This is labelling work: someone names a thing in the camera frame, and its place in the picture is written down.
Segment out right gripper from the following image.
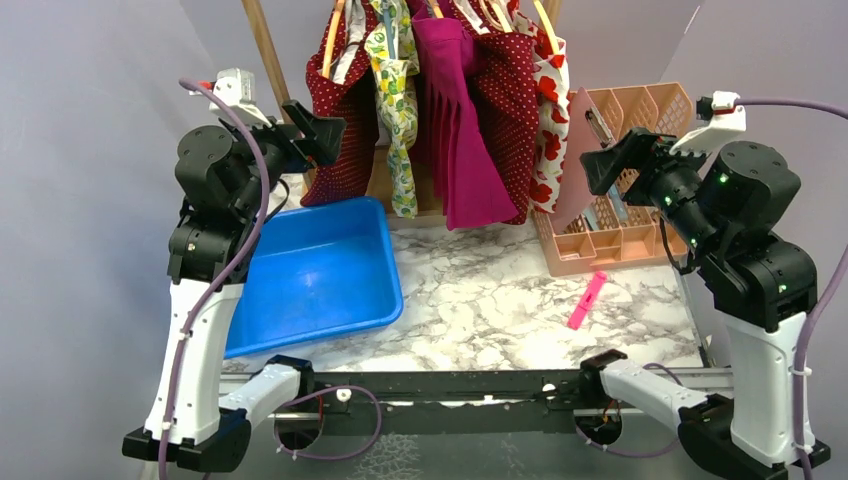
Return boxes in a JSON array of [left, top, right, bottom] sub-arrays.
[[581, 123, 725, 256]]

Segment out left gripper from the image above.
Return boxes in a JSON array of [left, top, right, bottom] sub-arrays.
[[222, 99, 345, 219]]

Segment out dark red polka-dot skirt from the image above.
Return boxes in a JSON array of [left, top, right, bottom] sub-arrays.
[[301, 1, 379, 207]]

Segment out lemon print skirt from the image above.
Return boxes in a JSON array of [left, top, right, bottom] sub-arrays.
[[365, 0, 420, 218]]

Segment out orange wavy hanger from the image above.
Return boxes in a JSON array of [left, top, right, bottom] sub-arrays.
[[320, 0, 346, 79]]

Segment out grey-blue hanger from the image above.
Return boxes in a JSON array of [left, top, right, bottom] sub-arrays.
[[380, 0, 400, 60]]

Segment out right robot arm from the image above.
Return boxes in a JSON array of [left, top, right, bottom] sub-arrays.
[[576, 127, 830, 479]]

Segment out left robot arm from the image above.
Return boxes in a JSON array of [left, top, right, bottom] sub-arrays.
[[122, 101, 346, 474]]

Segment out red poppy print skirt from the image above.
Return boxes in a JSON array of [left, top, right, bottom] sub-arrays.
[[508, 1, 570, 213]]

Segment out magenta pleated skirt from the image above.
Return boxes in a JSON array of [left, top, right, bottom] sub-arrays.
[[408, 1, 517, 230]]

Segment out pink clipboard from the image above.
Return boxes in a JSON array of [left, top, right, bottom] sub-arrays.
[[549, 88, 623, 233]]

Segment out peach plastic organizer basket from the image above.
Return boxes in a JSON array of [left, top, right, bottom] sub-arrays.
[[531, 82, 693, 277]]

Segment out wooden clothes rack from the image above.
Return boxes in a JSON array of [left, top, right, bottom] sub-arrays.
[[239, 0, 564, 230]]

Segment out blue plastic bin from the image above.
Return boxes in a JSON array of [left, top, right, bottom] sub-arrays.
[[224, 197, 404, 359]]

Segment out pink marker pen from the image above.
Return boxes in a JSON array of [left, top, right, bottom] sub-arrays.
[[566, 271, 608, 330]]

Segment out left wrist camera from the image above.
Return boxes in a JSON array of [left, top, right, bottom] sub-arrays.
[[199, 68, 273, 127]]

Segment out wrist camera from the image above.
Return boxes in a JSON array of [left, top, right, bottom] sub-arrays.
[[670, 91, 747, 155], [199, 68, 273, 127]]

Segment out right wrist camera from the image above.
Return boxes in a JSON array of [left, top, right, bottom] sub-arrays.
[[670, 91, 747, 155]]

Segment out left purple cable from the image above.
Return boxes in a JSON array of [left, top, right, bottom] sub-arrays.
[[156, 77, 270, 480]]

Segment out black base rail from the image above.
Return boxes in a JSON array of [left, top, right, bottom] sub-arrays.
[[271, 369, 611, 436]]

